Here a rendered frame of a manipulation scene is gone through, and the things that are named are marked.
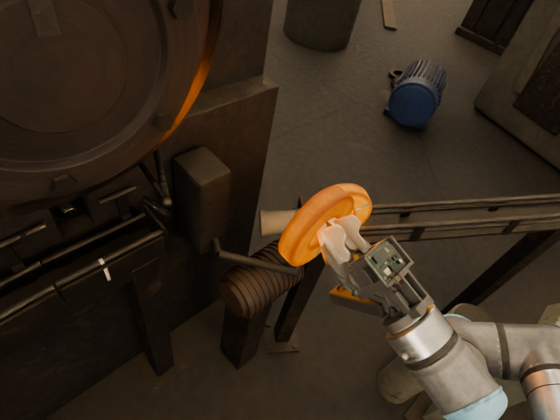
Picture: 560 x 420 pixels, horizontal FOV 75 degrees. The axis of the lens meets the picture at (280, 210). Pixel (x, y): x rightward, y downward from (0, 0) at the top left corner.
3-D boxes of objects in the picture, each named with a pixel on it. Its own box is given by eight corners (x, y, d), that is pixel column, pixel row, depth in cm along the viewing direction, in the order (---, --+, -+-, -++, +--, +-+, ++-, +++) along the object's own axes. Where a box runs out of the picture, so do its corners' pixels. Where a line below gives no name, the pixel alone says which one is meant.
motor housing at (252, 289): (210, 350, 126) (215, 267, 87) (257, 312, 138) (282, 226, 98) (232, 380, 121) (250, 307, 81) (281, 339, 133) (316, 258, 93)
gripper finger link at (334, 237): (331, 198, 56) (368, 247, 55) (314, 216, 61) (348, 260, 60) (317, 207, 55) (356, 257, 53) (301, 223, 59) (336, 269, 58)
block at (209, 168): (174, 228, 89) (168, 153, 71) (202, 214, 93) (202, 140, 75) (199, 258, 85) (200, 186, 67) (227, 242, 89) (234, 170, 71)
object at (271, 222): (258, 221, 85) (258, 204, 81) (296, 218, 86) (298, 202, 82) (261, 242, 81) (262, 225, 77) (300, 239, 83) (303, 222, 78)
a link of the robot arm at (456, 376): (453, 408, 59) (457, 452, 50) (403, 343, 61) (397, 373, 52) (507, 383, 56) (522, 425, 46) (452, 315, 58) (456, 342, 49)
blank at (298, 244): (280, 217, 53) (296, 232, 52) (349, 169, 60) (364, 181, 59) (273, 268, 65) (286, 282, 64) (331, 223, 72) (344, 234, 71)
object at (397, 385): (369, 383, 128) (443, 320, 89) (388, 361, 134) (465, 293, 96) (397, 412, 123) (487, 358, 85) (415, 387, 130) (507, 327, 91)
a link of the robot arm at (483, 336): (494, 361, 67) (507, 399, 56) (427, 356, 72) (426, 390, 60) (490, 311, 67) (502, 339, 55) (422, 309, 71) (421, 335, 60)
